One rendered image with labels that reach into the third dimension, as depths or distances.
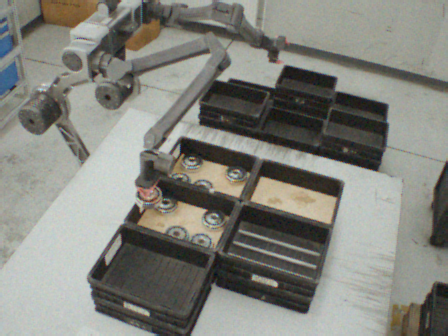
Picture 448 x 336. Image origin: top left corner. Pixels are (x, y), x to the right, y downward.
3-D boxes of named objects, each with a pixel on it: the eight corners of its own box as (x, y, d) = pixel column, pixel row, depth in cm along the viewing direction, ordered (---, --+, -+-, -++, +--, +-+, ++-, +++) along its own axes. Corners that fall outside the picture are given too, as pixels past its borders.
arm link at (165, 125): (222, 54, 187) (216, 45, 177) (233, 63, 186) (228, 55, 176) (147, 142, 191) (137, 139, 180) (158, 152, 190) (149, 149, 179)
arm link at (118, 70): (224, 33, 187) (219, 25, 178) (233, 67, 186) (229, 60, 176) (115, 69, 195) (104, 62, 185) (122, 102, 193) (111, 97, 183)
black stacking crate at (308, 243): (215, 271, 201) (217, 253, 193) (238, 220, 222) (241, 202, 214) (312, 301, 193) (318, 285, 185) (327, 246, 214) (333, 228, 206)
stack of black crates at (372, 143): (309, 186, 337) (322, 133, 307) (317, 158, 359) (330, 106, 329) (367, 202, 330) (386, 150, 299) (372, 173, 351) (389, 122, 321)
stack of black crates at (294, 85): (266, 136, 374) (274, 84, 343) (276, 114, 395) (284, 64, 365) (320, 150, 366) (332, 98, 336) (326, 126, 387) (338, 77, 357)
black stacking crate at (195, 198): (124, 241, 209) (122, 222, 201) (154, 194, 230) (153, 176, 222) (214, 271, 201) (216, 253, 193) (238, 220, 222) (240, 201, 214)
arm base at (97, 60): (99, 68, 198) (97, 41, 190) (117, 72, 197) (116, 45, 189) (88, 79, 192) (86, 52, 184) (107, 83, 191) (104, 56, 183)
